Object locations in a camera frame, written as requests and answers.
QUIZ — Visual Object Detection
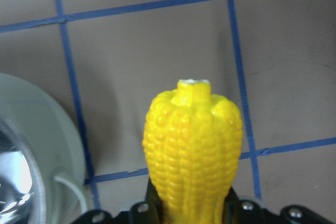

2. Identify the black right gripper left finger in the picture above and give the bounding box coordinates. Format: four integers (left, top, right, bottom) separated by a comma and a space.
129, 178, 163, 224

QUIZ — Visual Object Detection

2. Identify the pale green pot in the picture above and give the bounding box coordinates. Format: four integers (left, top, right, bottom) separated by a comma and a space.
1, 74, 90, 223

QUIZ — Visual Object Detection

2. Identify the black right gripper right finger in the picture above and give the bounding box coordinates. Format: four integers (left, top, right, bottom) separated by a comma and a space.
222, 187, 265, 224

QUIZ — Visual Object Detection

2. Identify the yellow toy corn cob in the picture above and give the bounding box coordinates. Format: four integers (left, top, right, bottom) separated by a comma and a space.
142, 79, 243, 223

